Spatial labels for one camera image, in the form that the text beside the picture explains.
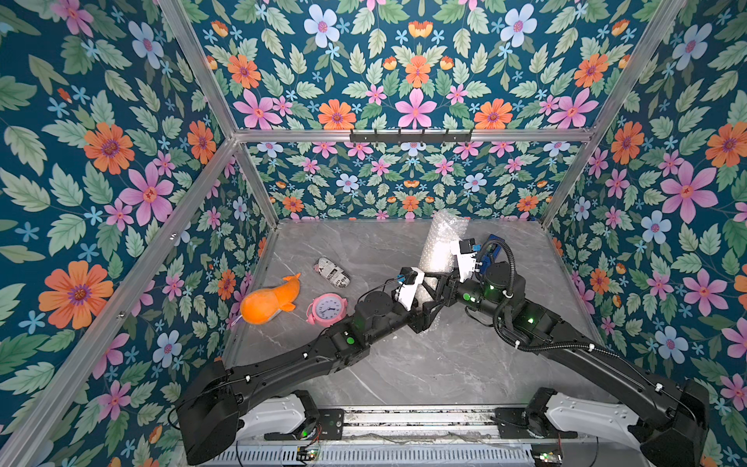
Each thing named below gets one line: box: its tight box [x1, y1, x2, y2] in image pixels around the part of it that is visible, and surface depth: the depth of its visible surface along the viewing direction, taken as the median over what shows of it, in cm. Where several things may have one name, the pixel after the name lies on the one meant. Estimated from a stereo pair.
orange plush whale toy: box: [240, 272, 302, 325], surface depth 90 cm
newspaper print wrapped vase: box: [313, 256, 352, 288], surface depth 103 cm
